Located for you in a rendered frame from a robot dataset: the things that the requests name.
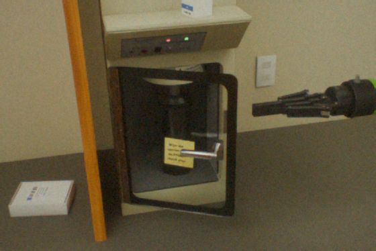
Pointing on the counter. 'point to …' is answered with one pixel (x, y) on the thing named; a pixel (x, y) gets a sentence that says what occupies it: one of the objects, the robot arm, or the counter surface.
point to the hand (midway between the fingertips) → (266, 109)
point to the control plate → (137, 44)
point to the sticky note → (170, 149)
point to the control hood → (176, 28)
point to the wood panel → (84, 115)
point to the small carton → (197, 8)
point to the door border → (119, 134)
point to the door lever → (203, 153)
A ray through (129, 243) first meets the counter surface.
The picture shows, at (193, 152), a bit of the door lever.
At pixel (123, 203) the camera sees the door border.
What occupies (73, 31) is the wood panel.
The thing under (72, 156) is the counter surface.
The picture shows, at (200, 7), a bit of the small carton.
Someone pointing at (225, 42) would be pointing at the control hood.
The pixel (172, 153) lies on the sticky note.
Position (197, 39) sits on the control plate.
